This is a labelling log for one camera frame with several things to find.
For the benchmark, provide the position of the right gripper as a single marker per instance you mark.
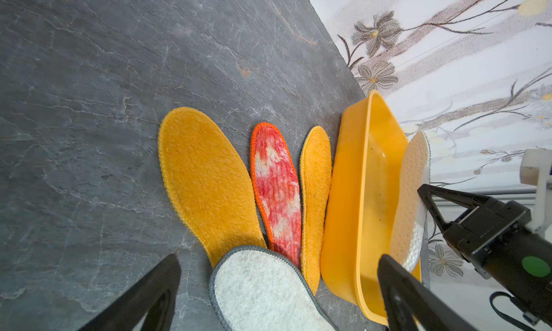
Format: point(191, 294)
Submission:
point(491, 235)

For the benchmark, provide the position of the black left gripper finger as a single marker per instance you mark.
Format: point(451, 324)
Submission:
point(150, 301)

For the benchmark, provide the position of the grey felt insole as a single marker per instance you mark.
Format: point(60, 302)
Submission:
point(252, 288)

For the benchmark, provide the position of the yellow plastic storage box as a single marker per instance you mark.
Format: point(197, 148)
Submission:
point(363, 200)

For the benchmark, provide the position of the wide yellow fuzzy insole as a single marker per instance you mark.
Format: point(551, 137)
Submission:
point(207, 183)

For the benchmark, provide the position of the narrow yellow fuzzy insole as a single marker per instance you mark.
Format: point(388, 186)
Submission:
point(315, 180)

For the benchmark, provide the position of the red white patterned insole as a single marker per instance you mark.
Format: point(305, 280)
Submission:
point(276, 190)

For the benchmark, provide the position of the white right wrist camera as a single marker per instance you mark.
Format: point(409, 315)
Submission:
point(535, 169)

